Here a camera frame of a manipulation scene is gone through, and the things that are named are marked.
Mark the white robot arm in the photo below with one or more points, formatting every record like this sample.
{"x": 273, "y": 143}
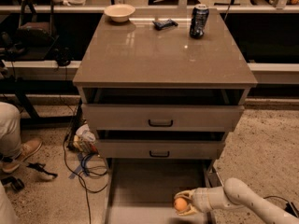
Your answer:
{"x": 233, "y": 194}

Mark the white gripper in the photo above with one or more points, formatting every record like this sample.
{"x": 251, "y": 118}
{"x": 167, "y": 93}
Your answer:
{"x": 201, "y": 199}

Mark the middle grey drawer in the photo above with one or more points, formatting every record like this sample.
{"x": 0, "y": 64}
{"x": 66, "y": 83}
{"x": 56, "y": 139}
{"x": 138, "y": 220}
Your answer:
{"x": 202, "y": 150}

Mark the black clamp tool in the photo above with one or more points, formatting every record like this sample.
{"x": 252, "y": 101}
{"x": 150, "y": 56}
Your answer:
{"x": 41, "y": 169}

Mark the beige trouser leg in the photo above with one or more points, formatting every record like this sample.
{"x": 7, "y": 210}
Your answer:
{"x": 10, "y": 130}

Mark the bottom open grey drawer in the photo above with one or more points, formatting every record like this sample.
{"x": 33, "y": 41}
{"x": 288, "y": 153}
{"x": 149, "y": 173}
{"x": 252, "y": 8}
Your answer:
{"x": 142, "y": 191}

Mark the black bag on shelf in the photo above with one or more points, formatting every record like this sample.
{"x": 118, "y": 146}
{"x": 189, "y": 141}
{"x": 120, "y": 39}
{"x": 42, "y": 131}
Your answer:
{"x": 32, "y": 31}

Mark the black plug box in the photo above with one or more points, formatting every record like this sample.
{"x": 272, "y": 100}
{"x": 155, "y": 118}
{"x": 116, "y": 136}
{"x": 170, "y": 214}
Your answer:
{"x": 291, "y": 208}

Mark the top grey drawer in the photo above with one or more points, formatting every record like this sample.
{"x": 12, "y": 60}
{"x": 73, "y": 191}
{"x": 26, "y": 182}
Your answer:
{"x": 190, "y": 118}

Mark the crumpled snack bags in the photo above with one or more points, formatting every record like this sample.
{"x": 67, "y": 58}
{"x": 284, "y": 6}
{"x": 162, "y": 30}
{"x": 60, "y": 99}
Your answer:
{"x": 85, "y": 139}

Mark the dark blue soda can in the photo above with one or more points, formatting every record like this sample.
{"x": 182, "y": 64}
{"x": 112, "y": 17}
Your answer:
{"x": 200, "y": 14}

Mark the orange fruit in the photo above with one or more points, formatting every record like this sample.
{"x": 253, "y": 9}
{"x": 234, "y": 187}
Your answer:
{"x": 180, "y": 204}

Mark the white ceramic bowl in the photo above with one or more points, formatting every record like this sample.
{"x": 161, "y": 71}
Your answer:
{"x": 119, "y": 12}

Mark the grey drawer cabinet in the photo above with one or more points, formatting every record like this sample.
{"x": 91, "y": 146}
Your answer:
{"x": 134, "y": 64}

